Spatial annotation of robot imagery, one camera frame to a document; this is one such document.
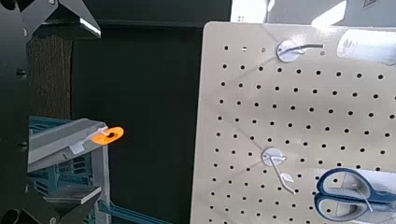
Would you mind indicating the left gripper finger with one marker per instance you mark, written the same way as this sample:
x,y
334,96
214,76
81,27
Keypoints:
x,y
68,18
68,202

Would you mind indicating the beige perforated pegboard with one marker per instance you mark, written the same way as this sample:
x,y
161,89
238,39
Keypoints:
x,y
281,115

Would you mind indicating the blue grey plastic crate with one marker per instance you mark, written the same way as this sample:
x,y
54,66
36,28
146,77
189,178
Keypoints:
x,y
56,140

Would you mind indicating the white pegboard hook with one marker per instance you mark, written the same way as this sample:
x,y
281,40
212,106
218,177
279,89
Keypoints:
x,y
288,51
270,156

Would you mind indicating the white rounded plastic object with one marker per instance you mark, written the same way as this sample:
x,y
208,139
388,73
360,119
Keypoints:
x,y
364,46

